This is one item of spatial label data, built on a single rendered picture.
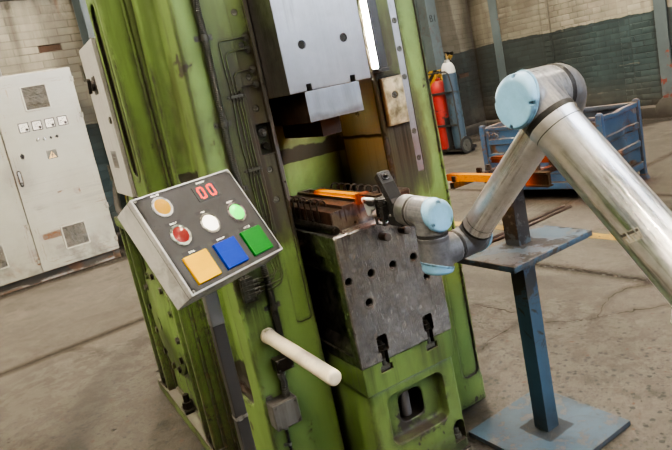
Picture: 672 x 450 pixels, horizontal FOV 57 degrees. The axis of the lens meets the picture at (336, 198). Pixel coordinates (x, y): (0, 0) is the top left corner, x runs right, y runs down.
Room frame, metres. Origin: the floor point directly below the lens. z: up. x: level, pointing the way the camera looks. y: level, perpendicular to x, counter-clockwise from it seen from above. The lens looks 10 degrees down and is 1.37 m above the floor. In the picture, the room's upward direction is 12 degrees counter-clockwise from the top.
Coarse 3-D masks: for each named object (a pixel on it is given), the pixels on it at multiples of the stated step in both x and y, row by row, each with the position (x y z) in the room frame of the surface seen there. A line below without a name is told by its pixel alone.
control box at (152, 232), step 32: (160, 192) 1.53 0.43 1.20; (192, 192) 1.59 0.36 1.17; (224, 192) 1.66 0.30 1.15; (128, 224) 1.48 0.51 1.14; (160, 224) 1.46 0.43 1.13; (192, 224) 1.52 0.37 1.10; (224, 224) 1.58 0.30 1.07; (256, 224) 1.65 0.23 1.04; (160, 256) 1.42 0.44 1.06; (256, 256) 1.57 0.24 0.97; (192, 288) 1.39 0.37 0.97
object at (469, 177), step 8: (448, 176) 2.07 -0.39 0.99; (464, 176) 2.00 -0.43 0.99; (472, 176) 1.97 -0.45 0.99; (480, 176) 1.94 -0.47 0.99; (488, 176) 1.91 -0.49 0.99; (536, 176) 1.76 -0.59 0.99; (544, 176) 1.73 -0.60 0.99; (528, 184) 1.78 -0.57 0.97; (536, 184) 1.76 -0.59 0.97; (544, 184) 1.73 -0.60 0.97; (552, 184) 1.73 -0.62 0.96
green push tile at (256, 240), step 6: (252, 228) 1.62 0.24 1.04; (258, 228) 1.63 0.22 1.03; (240, 234) 1.59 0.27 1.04; (246, 234) 1.59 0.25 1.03; (252, 234) 1.61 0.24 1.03; (258, 234) 1.62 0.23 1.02; (264, 234) 1.63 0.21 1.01; (246, 240) 1.58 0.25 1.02; (252, 240) 1.59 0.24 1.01; (258, 240) 1.60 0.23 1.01; (264, 240) 1.62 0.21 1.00; (252, 246) 1.58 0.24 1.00; (258, 246) 1.59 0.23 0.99; (264, 246) 1.60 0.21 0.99; (270, 246) 1.62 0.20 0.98; (252, 252) 1.57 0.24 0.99; (258, 252) 1.58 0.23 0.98
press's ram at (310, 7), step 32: (256, 0) 1.95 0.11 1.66; (288, 0) 1.90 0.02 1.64; (320, 0) 1.95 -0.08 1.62; (352, 0) 2.01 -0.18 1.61; (256, 32) 2.00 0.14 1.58; (288, 32) 1.89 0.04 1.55; (320, 32) 1.94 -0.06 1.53; (352, 32) 2.00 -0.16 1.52; (288, 64) 1.88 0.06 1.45; (320, 64) 1.93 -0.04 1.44; (352, 64) 1.99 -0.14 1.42
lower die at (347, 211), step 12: (300, 192) 2.29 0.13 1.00; (372, 192) 2.03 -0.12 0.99; (300, 204) 2.15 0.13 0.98; (336, 204) 1.96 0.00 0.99; (348, 204) 1.93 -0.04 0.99; (360, 204) 1.95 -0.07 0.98; (324, 216) 1.93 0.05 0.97; (336, 216) 1.91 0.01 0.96; (348, 216) 1.93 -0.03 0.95; (360, 216) 1.95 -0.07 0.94; (372, 216) 1.97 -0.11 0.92
